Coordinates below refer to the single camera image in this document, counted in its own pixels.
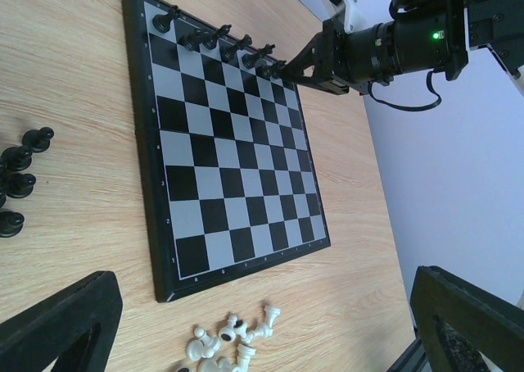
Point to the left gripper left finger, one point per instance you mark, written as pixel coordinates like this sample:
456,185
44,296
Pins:
72,330

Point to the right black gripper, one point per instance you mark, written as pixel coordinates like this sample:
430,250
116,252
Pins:
323,63

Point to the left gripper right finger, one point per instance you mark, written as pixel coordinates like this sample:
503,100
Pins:
459,322

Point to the black chess piece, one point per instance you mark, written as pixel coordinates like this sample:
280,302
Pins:
192,41
271,71
17,158
212,39
20,185
227,53
249,59
162,22
38,140
11,223

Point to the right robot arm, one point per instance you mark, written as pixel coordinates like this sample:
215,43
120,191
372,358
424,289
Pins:
431,35

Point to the white chess piece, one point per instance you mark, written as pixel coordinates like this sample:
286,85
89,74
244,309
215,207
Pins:
202,346
244,356
216,365
262,330
271,313
234,328

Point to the black grey chessboard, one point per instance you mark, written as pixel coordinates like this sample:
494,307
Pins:
228,177

